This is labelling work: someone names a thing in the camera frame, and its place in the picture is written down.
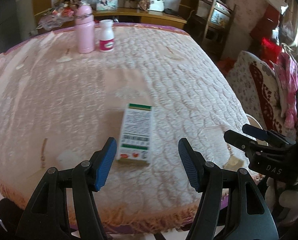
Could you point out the pink patterned garment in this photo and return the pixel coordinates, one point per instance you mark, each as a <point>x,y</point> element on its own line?
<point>286,73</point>

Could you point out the white green medicine box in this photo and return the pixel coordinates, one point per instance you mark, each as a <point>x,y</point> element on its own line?
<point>135,141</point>

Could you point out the red cushion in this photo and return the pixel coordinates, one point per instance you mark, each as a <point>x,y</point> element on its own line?
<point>270,51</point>

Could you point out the white bucket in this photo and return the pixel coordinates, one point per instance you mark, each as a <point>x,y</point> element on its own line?
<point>255,123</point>

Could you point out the pink bottle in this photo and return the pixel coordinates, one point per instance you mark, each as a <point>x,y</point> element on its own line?
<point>85,25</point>

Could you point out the framed photo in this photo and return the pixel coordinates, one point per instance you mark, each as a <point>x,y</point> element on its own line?
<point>103,5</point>

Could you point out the white pill bottle magenta label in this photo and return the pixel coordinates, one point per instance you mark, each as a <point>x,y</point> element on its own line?
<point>106,39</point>

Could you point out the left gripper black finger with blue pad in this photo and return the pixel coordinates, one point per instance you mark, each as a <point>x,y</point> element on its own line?
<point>247,216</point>
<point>46,215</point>

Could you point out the pink quilted table cover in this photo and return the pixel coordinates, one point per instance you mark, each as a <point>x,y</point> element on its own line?
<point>57,107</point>

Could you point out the wooden cabinet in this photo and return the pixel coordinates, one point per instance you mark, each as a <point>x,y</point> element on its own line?
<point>129,15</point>

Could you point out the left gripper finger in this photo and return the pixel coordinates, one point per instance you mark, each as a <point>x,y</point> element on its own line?
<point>251,146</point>
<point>273,138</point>

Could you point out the wooden chair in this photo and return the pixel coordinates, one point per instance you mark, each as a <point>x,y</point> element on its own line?
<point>214,20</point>

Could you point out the white gloved hand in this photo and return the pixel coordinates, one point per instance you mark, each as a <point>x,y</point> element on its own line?
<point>282,202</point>

